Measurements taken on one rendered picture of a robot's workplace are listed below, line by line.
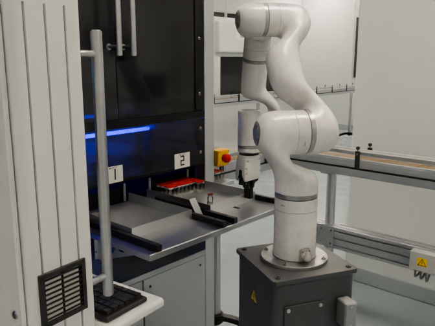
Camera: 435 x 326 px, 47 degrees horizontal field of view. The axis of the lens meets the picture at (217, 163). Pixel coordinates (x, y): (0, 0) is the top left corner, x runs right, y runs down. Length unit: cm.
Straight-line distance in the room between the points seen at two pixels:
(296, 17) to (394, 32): 162
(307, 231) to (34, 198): 73
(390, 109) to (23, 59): 248
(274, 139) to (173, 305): 109
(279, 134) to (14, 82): 66
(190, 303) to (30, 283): 128
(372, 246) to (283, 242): 130
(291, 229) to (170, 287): 87
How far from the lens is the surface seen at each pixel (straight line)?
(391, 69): 314
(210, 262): 228
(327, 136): 136
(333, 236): 276
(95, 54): 110
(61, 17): 104
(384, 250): 267
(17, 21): 98
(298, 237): 140
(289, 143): 133
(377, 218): 330
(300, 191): 136
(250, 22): 153
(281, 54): 147
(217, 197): 200
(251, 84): 176
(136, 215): 179
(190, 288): 224
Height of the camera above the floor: 142
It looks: 12 degrees down
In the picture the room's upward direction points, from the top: straight up
